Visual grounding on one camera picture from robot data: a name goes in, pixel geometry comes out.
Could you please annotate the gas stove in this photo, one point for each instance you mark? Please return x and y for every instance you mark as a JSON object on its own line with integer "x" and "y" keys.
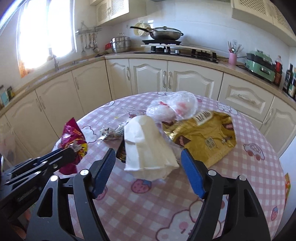
{"x": 175, "y": 48}

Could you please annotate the pink utensil holder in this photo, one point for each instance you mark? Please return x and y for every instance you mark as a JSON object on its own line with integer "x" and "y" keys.
{"x": 234, "y": 49}

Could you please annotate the magenta snack wrapper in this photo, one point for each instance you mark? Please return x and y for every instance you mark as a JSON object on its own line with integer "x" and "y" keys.
{"x": 73, "y": 137}

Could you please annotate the glass jar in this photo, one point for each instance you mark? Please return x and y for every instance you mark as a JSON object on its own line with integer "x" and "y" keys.
{"x": 4, "y": 96}

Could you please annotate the gold snack bag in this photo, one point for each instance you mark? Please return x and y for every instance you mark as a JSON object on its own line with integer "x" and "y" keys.
{"x": 209, "y": 135}

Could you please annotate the red soda bottle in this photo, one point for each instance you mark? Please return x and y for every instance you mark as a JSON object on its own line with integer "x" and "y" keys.
{"x": 278, "y": 70}

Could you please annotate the green electric cooker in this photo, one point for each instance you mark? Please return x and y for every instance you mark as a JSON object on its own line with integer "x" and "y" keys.
{"x": 260, "y": 65}

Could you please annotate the dark sauce bottle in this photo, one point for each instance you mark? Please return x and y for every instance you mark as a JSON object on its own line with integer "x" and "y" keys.
{"x": 288, "y": 77}

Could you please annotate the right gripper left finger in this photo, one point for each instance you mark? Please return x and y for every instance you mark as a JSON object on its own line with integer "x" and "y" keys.
{"x": 51, "y": 218}

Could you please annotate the crumpled silver foil wrapper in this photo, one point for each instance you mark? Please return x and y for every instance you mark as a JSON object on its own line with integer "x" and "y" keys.
{"x": 109, "y": 134}

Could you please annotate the clear plastic bag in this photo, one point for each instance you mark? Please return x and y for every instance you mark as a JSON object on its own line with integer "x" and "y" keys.
{"x": 175, "y": 106}

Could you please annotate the cream upper cabinets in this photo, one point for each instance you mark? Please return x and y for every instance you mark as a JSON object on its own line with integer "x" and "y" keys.
{"x": 205, "y": 23}

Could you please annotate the hanging utensil rack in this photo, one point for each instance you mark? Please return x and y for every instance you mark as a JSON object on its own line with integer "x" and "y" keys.
{"x": 88, "y": 38}

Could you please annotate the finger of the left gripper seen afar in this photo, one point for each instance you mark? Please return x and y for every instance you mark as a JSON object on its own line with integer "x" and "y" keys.
{"x": 57, "y": 159}

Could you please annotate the white paper tissue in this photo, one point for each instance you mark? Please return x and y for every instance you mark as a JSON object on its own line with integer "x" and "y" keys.
{"x": 148, "y": 156}

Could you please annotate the kitchen faucet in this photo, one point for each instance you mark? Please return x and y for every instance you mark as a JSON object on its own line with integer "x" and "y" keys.
{"x": 53, "y": 57}

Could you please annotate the pink checkered tablecloth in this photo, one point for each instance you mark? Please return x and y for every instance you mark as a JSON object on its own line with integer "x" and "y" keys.
{"x": 167, "y": 209}

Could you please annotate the frying pan with lid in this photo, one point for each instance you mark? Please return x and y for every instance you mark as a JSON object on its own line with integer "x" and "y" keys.
{"x": 162, "y": 33}

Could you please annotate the cream base cabinets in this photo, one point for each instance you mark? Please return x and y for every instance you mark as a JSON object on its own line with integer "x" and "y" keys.
{"x": 105, "y": 79}

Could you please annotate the stainless steel pot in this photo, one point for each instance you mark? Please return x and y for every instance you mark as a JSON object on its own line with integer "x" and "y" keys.
{"x": 121, "y": 43}

